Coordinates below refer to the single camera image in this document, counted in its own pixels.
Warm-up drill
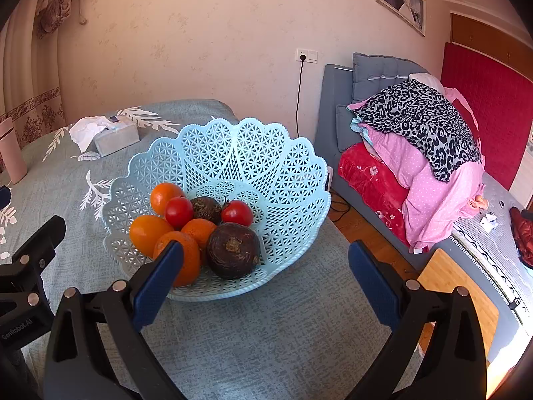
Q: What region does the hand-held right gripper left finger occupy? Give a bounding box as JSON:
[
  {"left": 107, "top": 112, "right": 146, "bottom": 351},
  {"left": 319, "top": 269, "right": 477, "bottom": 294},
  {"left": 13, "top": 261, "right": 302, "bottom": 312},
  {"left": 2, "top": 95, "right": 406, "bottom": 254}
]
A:
[{"left": 43, "top": 240, "right": 185, "bottom": 400}]

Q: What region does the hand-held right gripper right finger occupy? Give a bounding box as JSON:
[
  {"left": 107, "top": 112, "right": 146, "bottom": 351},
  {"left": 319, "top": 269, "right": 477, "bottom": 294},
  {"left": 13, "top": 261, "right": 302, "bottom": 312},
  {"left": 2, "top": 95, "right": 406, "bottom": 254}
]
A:
[{"left": 348, "top": 240, "right": 488, "bottom": 400}]

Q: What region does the round orange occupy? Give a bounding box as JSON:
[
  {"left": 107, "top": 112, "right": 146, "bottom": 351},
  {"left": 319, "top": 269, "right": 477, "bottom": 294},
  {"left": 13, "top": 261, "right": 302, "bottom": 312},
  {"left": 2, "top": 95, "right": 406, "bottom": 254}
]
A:
[
  {"left": 153, "top": 231, "right": 201, "bottom": 287},
  {"left": 150, "top": 182, "right": 185, "bottom": 216}
]

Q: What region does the large smooth oval orange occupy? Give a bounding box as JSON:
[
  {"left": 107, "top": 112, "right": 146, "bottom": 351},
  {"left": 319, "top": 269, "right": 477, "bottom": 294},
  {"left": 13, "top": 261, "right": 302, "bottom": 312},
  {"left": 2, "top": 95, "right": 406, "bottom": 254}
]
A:
[{"left": 129, "top": 215, "right": 175, "bottom": 258}]

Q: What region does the small orange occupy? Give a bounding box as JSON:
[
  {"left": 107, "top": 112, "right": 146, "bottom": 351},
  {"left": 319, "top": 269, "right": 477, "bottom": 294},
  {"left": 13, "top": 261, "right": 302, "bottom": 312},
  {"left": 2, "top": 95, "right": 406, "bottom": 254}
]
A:
[{"left": 180, "top": 219, "right": 218, "bottom": 251}]

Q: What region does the red tomato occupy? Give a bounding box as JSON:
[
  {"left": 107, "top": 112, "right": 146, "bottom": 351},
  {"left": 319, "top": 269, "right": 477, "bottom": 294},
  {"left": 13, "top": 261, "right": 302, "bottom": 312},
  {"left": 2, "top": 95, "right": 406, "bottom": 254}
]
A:
[
  {"left": 164, "top": 197, "right": 195, "bottom": 230},
  {"left": 221, "top": 200, "right": 254, "bottom": 227}
]

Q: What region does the large dark purple fruit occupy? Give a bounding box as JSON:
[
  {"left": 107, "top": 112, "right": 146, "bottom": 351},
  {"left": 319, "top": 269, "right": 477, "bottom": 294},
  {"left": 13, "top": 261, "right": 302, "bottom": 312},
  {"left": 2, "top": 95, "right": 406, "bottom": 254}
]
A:
[{"left": 206, "top": 222, "right": 261, "bottom": 280}]

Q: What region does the small dark purple fruit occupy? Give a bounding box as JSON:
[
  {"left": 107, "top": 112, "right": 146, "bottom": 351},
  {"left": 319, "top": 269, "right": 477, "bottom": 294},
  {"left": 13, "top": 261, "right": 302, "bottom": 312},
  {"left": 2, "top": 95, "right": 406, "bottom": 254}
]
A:
[{"left": 189, "top": 196, "right": 223, "bottom": 225}]

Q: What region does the light blue lattice basket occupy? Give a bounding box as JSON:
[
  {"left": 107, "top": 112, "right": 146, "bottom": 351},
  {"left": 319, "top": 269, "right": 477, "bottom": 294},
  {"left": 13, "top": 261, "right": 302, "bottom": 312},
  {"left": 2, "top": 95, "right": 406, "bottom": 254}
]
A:
[{"left": 101, "top": 117, "right": 332, "bottom": 303}]

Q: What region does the pink thermos bottle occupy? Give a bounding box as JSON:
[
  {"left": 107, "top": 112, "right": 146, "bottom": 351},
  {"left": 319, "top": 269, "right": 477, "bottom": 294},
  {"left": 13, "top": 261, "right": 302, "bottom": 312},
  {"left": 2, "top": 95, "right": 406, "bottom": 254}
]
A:
[{"left": 0, "top": 117, "right": 29, "bottom": 185}]

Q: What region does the red floral blanket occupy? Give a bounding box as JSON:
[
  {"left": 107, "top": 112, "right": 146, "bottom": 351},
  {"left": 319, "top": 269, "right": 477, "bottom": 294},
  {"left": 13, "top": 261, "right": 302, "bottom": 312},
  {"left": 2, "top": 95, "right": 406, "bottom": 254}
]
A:
[{"left": 338, "top": 142, "right": 417, "bottom": 246}]

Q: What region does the pink blanket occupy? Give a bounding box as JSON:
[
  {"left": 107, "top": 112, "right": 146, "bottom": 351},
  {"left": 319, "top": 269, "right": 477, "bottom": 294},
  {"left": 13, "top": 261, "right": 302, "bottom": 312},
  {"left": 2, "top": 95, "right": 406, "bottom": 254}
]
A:
[{"left": 347, "top": 87, "right": 486, "bottom": 254}]

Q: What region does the white tissue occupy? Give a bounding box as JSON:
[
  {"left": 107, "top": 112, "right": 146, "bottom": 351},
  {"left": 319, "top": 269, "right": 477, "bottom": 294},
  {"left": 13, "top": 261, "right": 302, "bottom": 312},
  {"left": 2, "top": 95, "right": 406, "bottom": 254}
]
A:
[{"left": 69, "top": 115, "right": 115, "bottom": 153}]

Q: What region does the patterned beige curtain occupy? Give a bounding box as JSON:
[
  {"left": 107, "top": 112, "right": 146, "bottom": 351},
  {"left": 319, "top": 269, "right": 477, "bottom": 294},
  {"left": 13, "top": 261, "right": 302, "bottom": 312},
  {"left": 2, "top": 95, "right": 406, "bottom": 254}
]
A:
[{"left": 0, "top": 0, "right": 86, "bottom": 142}]

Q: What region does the grey bed mattress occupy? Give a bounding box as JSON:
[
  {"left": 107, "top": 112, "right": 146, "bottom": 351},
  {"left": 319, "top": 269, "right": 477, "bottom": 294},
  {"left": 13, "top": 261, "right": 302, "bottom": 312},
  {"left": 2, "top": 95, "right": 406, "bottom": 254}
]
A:
[{"left": 452, "top": 171, "right": 533, "bottom": 336}]

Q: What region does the light blue tissue box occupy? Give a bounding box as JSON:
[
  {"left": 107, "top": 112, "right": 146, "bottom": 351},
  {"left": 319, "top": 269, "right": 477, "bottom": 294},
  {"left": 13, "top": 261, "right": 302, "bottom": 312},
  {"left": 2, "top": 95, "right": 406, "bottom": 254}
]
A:
[{"left": 94, "top": 113, "right": 140, "bottom": 158}]

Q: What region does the dark red cloth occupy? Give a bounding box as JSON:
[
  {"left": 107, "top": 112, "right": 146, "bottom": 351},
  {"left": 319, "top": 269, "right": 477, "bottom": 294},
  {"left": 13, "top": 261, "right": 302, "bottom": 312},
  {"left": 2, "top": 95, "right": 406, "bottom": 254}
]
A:
[{"left": 509, "top": 207, "right": 533, "bottom": 267}]

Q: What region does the leopard print cloth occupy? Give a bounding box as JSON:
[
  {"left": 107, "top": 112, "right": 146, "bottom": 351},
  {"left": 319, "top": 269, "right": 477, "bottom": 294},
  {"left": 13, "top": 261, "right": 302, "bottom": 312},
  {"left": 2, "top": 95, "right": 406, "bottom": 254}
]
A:
[{"left": 353, "top": 80, "right": 484, "bottom": 183}]

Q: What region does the grey sofa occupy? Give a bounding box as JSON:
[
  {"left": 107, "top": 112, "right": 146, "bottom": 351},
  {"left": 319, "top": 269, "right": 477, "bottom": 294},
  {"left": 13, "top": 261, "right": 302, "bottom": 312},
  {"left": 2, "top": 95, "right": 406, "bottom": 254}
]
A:
[{"left": 314, "top": 53, "right": 431, "bottom": 201}]

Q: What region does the white pillow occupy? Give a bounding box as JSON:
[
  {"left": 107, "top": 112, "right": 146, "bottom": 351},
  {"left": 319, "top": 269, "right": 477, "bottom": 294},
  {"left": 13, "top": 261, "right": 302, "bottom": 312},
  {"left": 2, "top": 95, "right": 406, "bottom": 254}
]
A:
[{"left": 408, "top": 72, "right": 444, "bottom": 92}]

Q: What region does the grey back cushion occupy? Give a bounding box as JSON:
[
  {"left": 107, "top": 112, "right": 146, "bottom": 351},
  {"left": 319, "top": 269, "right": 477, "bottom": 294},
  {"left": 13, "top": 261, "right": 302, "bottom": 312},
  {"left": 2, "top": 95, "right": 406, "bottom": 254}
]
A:
[{"left": 352, "top": 53, "right": 429, "bottom": 103}]

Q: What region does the red padded headboard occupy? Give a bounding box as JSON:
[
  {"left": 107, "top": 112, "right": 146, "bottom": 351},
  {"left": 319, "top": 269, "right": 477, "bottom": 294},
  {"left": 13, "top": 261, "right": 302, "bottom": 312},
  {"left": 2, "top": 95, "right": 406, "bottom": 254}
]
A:
[{"left": 440, "top": 42, "right": 533, "bottom": 190}]

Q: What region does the wooden cabinet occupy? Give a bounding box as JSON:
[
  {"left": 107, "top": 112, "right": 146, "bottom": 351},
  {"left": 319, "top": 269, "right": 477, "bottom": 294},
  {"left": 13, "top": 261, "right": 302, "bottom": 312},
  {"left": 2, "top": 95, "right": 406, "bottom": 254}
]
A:
[{"left": 450, "top": 12, "right": 533, "bottom": 76}]

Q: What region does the black power cable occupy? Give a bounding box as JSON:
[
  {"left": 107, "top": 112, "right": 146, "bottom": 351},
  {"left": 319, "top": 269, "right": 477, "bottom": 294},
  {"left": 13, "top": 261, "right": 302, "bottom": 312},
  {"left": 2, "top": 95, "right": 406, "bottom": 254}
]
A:
[{"left": 295, "top": 59, "right": 350, "bottom": 219}]

